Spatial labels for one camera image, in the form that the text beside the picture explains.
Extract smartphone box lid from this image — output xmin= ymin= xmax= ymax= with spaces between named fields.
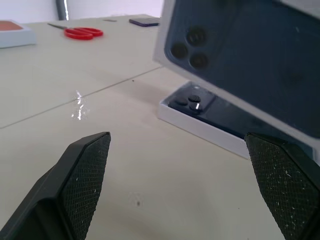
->
xmin=152 ymin=0 xmax=320 ymax=140

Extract dark blue smartphone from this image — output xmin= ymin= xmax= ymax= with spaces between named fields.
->
xmin=166 ymin=86 xmax=248 ymax=138

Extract dark blue flat slab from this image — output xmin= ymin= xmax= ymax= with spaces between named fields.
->
xmin=128 ymin=17 xmax=160 ymax=27

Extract red-handled scissors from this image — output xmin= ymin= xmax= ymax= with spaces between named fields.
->
xmin=47 ymin=22 xmax=104 ymax=41

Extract grey metal pole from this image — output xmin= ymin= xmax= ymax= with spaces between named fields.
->
xmin=55 ymin=0 xmax=70 ymax=21

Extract closed orange-print phone box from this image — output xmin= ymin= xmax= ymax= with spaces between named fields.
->
xmin=0 ymin=19 xmax=38 ymax=49

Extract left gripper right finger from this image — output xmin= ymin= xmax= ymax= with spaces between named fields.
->
xmin=244 ymin=131 xmax=320 ymax=240

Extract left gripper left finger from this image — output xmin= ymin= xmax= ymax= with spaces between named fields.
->
xmin=0 ymin=131 xmax=112 ymax=240

